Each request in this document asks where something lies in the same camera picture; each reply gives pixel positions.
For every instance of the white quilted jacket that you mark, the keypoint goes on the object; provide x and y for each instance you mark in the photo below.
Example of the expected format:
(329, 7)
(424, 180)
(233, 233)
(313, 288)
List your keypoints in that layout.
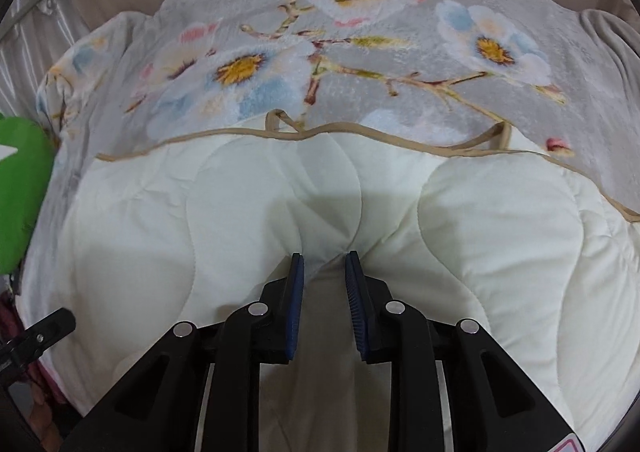
(475, 242)

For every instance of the grey floral fleece blanket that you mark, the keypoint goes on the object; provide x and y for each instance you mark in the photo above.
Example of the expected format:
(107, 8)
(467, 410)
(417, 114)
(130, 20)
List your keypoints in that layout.
(400, 32)

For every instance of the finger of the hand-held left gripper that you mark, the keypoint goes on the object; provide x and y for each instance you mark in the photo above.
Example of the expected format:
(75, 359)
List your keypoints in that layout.
(45, 329)

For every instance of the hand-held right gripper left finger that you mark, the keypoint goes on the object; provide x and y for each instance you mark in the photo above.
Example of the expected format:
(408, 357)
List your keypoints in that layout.
(296, 297)

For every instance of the silver curtain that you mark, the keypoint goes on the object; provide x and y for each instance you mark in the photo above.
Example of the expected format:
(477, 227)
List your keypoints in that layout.
(35, 32)

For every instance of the green fabric object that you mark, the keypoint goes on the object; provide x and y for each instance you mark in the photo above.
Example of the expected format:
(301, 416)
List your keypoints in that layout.
(22, 192)

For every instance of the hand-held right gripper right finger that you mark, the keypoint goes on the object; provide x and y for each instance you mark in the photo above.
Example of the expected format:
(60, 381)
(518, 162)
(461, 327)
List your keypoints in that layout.
(356, 304)

